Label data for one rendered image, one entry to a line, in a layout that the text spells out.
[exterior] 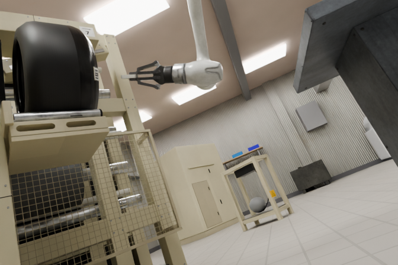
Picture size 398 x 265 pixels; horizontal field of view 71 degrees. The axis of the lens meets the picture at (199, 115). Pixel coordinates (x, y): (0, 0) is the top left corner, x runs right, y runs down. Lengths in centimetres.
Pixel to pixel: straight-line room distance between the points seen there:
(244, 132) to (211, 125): 115
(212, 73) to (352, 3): 60
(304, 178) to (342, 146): 179
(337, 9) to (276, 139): 854
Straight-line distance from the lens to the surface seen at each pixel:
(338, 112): 957
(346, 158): 933
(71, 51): 135
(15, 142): 120
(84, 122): 129
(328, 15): 73
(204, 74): 116
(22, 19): 205
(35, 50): 132
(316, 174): 818
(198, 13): 131
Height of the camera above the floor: 30
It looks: 20 degrees up
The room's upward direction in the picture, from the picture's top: 22 degrees counter-clockwise
